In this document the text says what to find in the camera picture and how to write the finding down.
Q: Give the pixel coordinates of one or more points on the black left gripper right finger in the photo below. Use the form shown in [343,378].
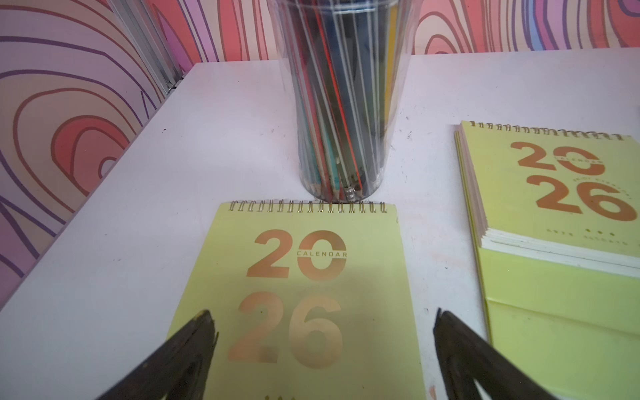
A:
[467,362]

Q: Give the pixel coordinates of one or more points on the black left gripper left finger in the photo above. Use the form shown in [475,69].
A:
[176,370]

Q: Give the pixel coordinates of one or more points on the green 2026 calendar far left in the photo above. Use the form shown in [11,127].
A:
[310,301]

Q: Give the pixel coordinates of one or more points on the green 2026 calendar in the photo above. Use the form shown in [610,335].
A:
[310,301]
[554,217]

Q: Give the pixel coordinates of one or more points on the green 2026 calendar middle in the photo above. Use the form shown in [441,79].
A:
[554,217]

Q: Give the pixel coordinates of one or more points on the clear cup of coloured pencils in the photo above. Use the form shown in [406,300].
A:
[347,62]

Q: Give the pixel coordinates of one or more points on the aluminium frame post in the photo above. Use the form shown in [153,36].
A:
[144,31]

